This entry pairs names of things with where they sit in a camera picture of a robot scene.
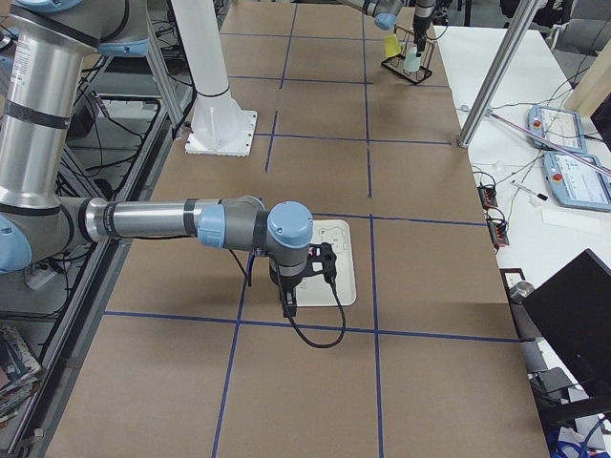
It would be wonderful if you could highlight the aluminium frame post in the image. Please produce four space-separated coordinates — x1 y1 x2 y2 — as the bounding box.
457 0 538 149

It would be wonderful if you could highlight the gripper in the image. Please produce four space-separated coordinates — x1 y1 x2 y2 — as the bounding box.
269 260 306 318
412 0 433 34

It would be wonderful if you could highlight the black camera cable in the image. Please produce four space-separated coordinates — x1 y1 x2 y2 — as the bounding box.
289 279 347 349

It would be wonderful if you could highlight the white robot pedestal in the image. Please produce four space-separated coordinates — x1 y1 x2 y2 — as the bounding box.
172 0 258 156

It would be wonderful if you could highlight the lower teach pendant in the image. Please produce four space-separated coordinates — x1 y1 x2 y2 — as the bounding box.
543 151 610 213

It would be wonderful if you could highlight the orange relay board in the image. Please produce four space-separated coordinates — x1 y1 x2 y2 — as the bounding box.
477 184 497 210
486 216 510 250

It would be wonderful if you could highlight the white power strip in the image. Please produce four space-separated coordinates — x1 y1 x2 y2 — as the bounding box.
23 266 56 291

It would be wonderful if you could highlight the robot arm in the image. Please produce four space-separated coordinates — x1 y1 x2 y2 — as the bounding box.
340 0 436 35
1 1 313 318

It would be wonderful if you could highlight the white bear tray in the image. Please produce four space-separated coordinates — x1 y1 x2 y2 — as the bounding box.
291 219 358 307

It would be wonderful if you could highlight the black wire cup rack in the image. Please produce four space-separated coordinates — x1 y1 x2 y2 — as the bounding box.
381 24 436 85

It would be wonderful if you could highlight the black marker pen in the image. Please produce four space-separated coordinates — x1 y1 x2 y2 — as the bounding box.
511 180 548 201

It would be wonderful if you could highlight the upper teach pendant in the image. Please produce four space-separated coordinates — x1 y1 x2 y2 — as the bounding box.
527 105 587 154

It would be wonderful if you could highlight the grabber stick tool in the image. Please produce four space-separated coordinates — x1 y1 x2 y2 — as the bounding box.
486 108 611 177

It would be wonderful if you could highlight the yellow cup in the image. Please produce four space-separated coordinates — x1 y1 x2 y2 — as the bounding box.
384 33 402 58

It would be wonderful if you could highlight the upper orange relay board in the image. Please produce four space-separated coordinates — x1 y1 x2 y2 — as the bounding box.
477 184 497 210

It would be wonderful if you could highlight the teach pendant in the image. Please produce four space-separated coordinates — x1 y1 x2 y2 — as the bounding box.
543 151 610 213
527 105 587 154

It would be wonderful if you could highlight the black laptop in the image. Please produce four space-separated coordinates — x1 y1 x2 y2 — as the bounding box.
524 249 610 397

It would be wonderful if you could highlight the stack of books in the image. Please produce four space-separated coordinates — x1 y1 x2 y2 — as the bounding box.
1 323 42 427

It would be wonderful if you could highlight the lower orange relay board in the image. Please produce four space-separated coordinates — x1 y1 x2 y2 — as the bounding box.
486 216 510 250

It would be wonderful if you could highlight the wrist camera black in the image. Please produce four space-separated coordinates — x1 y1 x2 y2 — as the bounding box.
307 242 337 284

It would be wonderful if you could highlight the green cup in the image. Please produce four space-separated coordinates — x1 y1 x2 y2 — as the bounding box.
403 48 421 73

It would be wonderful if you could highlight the metal cup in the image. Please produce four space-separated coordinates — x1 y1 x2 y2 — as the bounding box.
509 281 536 304

